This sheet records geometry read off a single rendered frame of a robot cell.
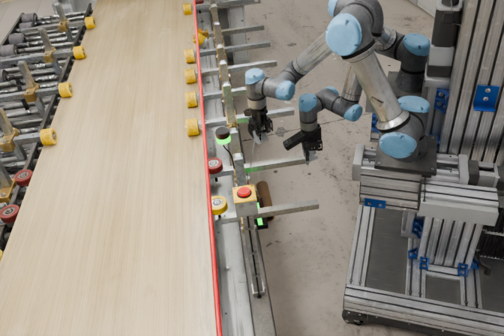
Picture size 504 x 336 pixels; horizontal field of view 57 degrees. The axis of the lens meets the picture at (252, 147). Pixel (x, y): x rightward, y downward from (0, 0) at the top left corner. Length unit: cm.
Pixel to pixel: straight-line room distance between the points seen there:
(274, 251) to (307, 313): 44
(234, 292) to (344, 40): 107
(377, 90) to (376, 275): 120
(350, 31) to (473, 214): 82
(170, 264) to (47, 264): 47
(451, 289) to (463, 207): 76
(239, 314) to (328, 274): 97
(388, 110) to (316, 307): 135
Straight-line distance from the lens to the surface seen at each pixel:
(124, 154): 228
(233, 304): 194
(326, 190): 322
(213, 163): 208
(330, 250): 287
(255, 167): 211
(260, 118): 187
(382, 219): 277
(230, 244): 212
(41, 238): 204
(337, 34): 151
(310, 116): 196
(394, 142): 165
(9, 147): 254
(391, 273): 254
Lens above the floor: 224
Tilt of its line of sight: 38 degrees down
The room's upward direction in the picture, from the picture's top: 7 degrees counter-clockwise
